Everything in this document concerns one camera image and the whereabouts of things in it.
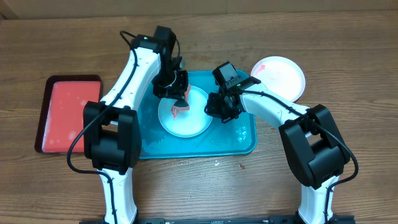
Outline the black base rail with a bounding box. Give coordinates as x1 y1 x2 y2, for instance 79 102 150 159
79 215 356 224

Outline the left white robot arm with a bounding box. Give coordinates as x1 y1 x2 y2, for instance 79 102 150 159
79 26 190 223

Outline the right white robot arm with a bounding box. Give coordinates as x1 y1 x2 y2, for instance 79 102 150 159
205 62 359 223

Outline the white plate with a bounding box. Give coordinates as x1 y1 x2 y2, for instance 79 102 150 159
251 56 306 102

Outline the dark tray with red liquid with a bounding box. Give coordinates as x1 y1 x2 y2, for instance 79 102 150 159
34 75 103 154

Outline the light blue plate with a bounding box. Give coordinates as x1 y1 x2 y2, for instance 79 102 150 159
158 86 213 138

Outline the teal plastic tray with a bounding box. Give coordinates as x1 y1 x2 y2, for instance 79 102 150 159
137 70 257 159

